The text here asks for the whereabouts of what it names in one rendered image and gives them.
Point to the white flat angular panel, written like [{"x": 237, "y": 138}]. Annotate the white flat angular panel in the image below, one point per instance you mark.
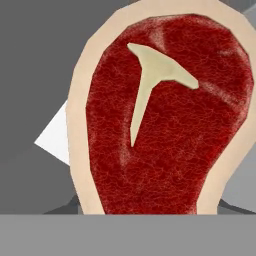
[{"x": 55, "y": 138}]

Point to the raw red T-bone steak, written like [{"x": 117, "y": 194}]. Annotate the raw red T-bone steak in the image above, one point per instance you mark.
[{"x": 173, "y": 133}]

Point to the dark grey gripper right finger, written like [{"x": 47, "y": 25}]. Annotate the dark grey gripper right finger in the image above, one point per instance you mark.
[{"x": 230, "y": 210}]

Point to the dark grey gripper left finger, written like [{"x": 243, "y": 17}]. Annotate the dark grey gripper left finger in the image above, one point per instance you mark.
[{"x": 70, "y": 207}]

